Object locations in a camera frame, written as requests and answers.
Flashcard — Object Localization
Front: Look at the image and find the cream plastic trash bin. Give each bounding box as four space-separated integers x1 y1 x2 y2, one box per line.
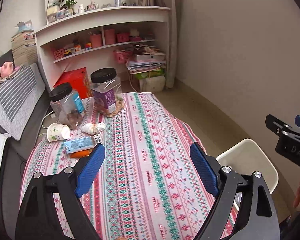
216 139 279 194

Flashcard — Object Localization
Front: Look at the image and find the grey sofa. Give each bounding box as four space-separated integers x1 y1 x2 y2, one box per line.
0 51 49 237

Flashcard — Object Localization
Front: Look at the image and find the light blue toothpaste box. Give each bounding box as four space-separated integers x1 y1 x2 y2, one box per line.
64 134 103 154

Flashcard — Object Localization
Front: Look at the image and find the orange peel under box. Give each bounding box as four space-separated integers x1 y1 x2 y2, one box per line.
69 149 92 158

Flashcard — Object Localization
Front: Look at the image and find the white floral paper cup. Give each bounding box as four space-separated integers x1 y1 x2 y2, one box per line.
46 123 70 142

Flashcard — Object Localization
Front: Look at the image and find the crumpled tissue near jars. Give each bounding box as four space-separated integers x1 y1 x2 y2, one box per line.
82 122 106 135

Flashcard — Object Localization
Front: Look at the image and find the grey striped sofa cushion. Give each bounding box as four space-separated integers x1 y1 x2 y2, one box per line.
0 63 45 140

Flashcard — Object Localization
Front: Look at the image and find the clear jar blue label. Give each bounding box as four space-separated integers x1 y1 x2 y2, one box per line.
49 82 86 130

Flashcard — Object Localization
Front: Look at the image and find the red gift box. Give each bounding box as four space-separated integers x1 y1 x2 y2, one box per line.
53 67 93 99

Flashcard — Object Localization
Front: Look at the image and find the white woven bag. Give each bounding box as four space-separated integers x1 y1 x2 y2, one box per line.
139 76 166 93

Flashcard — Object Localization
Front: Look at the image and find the clear jar purple label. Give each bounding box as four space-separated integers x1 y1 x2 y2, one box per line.
90 67 125 118

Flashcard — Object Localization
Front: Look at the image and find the green tissue box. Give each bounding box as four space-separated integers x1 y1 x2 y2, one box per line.
133 68 165 80

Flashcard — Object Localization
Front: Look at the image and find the pink pig plush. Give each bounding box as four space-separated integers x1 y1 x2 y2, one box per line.
0 61 14 78

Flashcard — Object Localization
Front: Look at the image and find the stack of papers and books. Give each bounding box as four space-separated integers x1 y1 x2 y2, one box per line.
126 44 167 74

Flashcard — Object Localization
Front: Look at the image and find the stack of books beside sofa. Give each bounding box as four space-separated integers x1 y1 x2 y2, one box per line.
11 31 38 66

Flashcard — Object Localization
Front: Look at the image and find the pink basket on floor stack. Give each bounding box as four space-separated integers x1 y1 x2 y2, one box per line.
113 50 133 64

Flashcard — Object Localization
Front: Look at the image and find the white bookshelf unit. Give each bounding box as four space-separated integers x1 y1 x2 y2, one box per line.
36 0 170 89

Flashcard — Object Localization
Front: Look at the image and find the beige curtain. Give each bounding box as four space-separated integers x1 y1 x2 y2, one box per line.
156 0 178 88

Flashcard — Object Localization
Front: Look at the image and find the pink cylindrical container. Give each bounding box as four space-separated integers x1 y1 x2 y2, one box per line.
90 34 103 48

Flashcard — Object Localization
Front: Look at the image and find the small pink shelf basket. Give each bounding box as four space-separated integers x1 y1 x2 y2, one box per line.
116 33 129 43

